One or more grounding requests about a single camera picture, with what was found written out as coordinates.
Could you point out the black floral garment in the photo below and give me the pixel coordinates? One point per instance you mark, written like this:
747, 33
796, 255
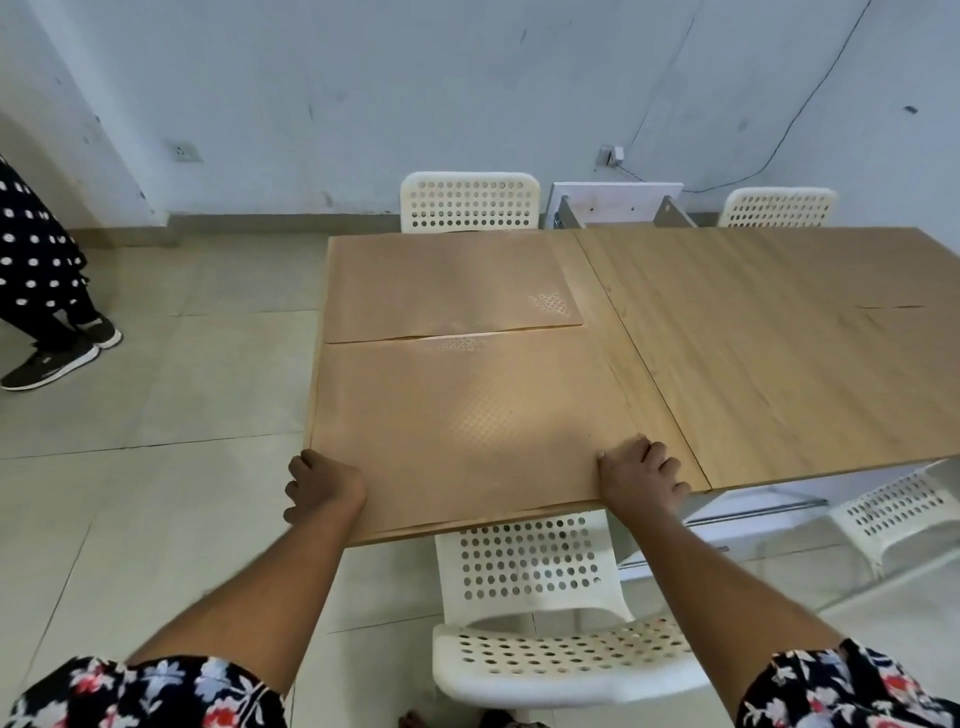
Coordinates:
135, 697

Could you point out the person's left forearm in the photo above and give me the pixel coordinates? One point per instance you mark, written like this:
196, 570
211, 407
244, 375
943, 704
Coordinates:
247, 607

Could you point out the person's right forearm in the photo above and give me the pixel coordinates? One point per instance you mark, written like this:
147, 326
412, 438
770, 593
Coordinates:
720, 607

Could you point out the person's left hand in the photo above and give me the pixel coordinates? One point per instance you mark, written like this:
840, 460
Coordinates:
326, 487

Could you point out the person's right hand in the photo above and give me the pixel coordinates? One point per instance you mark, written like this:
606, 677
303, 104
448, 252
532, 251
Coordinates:
641, 480

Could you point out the person's bare foot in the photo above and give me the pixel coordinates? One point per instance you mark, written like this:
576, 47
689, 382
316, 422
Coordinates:
412, 721

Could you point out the white wall junction box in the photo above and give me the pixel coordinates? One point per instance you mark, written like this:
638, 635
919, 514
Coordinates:
611, 155

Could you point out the wooden table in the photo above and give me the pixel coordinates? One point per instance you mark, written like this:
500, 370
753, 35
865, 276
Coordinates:
712, 352

